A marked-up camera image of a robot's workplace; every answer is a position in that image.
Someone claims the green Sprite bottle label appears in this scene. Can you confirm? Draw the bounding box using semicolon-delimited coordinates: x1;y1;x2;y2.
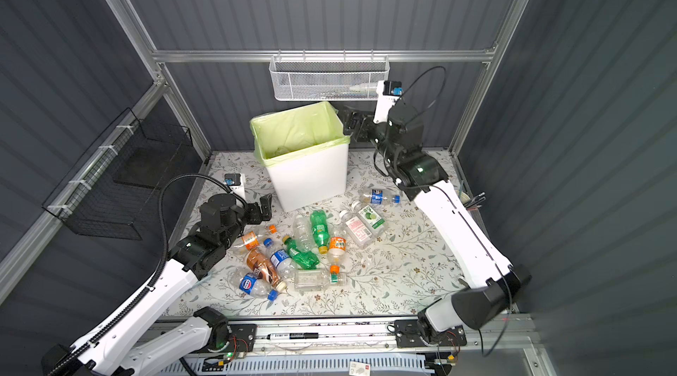
310;210;331;254

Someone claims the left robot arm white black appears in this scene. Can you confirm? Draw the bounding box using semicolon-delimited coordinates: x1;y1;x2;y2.
41;176;273;375

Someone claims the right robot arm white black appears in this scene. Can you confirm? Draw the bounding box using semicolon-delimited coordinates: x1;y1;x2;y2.
338;80;532;342

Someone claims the white waste bin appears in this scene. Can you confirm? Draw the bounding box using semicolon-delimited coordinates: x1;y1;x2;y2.
253;102;351;213

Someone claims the Pepsi bottle near bin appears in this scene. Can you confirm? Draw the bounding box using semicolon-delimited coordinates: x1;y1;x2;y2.
359;188;402;206

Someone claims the green bin liner bag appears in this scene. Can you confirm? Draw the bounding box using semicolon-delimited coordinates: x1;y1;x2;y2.
250;102;350;167

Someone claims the tube in white basket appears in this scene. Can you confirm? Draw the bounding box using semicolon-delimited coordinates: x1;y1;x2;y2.
349;83;378;94

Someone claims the brown tea bottle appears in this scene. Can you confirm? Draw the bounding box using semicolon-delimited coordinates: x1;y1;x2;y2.
245;248;287;291

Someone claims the clear crumpled tall bottle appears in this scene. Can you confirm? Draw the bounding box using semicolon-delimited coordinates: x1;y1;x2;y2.
292;214;315;252

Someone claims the blue label water bottle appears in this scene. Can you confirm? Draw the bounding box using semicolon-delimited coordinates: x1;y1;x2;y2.
264;238;296;280

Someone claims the Pepsi bottle front left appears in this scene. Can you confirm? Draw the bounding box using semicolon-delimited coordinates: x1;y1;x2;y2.
231;269;279;302

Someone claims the crushed green bottle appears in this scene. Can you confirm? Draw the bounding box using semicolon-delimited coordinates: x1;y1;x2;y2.
283;236;320;270

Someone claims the pink label square bottle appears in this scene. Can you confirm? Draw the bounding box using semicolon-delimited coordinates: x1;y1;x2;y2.
338;210;375;248

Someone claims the white pen cup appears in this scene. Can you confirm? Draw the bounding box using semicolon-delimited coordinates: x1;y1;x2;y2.
458;186;487;211

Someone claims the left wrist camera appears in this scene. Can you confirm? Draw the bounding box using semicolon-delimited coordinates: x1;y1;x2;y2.
223;173;247;201

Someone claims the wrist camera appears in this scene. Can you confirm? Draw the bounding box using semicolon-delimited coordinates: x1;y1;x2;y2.
373;81;403;124
223;173;247;201

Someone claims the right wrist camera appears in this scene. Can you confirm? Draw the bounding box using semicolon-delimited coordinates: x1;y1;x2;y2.
373;81;403;124

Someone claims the white wire mesh basket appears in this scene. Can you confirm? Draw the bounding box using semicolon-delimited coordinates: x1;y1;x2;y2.
269;58;391;102

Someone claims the black wire basket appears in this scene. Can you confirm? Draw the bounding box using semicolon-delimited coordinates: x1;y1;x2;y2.
42;110;200;241

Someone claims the black marker on rail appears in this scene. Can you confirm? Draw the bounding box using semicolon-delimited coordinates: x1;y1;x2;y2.
266;332;319;341

